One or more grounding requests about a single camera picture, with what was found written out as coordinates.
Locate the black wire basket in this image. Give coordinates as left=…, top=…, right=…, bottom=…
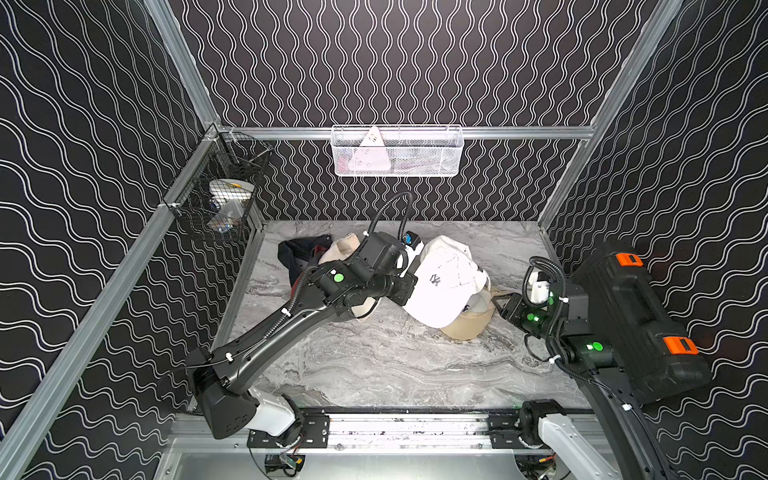
left=170, top=132, right=276, bottom=244

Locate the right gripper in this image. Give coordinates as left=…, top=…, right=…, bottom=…
left=492, top=291, right=562, bottom=345

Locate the black orange tool case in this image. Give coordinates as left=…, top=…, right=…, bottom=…
left=570, top=242, right=712, bottom=404

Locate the white baseball cap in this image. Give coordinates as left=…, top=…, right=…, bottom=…
left=403, top=235, right=490, bottom=328

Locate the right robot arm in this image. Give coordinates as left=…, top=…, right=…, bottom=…
left=493, top=247, right=711, bottom=479

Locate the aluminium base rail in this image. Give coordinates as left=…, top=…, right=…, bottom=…
left=173, top=410, right=607, bottom=455

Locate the white wire basket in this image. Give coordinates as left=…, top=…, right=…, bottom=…
left=330, top=125, right=465, bottom=178

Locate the tan baseball cap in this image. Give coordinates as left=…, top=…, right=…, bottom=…
left=440, top=288, right=507, bottom=341

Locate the cream baseball cap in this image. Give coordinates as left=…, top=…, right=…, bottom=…
left=319, top=233, right=377, bottom=321

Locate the navy baseball cap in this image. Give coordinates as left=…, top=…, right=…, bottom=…
left=277, top=235, right=333, bottom=286

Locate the pink triangular card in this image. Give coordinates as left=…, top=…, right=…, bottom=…
left=347, top=126, right=392, bottom=176

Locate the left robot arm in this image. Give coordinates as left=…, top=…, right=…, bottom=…
left=182, top=191, right=420, bottom=445

